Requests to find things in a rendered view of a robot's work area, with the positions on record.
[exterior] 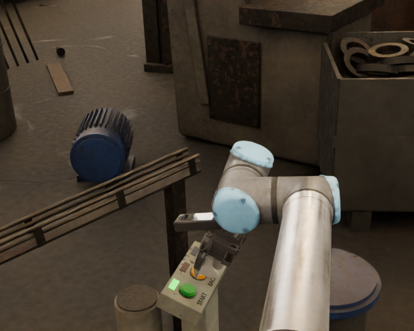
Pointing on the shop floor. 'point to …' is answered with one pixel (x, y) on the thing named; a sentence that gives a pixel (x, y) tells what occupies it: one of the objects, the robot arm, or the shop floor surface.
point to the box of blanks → (375, 123)
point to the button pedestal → (203, 323)
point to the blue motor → (102, 146)
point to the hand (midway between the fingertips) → (195, 272)
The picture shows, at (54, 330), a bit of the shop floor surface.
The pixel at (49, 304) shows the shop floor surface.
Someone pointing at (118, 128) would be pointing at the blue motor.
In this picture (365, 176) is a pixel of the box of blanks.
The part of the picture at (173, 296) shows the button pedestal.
